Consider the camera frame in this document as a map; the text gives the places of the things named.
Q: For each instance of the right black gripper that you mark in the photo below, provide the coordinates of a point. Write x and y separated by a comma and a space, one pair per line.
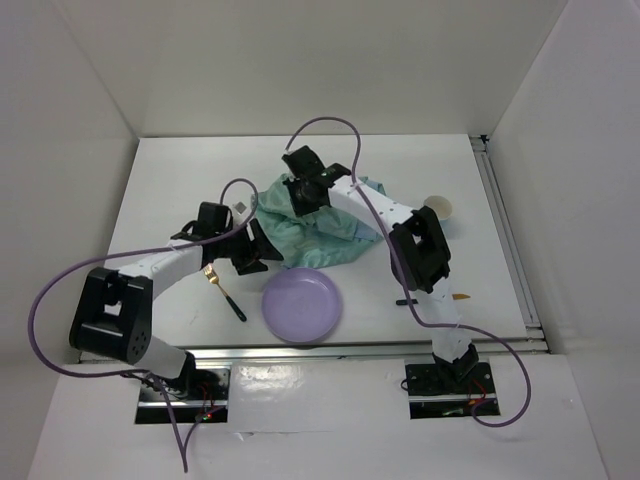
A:
300, 209

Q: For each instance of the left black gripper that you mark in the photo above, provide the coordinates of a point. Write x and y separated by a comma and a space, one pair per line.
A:
261, 247

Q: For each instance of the teal satin placemat cloth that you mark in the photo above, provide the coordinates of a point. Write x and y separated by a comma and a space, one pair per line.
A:
328, 237

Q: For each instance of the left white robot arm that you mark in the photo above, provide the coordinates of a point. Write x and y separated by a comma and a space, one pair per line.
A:
113, 318

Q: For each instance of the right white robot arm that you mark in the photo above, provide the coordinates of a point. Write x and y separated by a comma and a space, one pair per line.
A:
419, 253

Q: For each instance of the purple plate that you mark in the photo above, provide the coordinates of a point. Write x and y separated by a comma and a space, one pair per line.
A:
301, 305

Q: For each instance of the light blue mug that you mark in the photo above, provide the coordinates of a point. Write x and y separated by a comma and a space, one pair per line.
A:
441, 206

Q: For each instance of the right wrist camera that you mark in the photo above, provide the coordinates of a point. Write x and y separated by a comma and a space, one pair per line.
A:
303, 163

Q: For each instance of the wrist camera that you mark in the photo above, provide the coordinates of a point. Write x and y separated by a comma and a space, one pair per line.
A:
213, 219
303, 163

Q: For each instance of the gold fork green handle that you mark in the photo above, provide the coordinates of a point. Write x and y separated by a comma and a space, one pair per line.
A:
214, 279

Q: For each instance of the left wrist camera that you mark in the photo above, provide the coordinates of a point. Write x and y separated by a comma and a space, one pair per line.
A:
213, 219

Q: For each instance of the gold knife green handle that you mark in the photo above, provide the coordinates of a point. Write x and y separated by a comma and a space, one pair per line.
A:
405, 302

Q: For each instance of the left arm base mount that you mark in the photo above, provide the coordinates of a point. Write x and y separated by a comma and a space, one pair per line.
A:
206, 401

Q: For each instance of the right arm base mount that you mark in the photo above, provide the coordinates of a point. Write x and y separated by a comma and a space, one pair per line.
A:
431, 397

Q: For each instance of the aluminium frame rail front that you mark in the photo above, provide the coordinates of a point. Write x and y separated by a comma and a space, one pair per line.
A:
531, 345

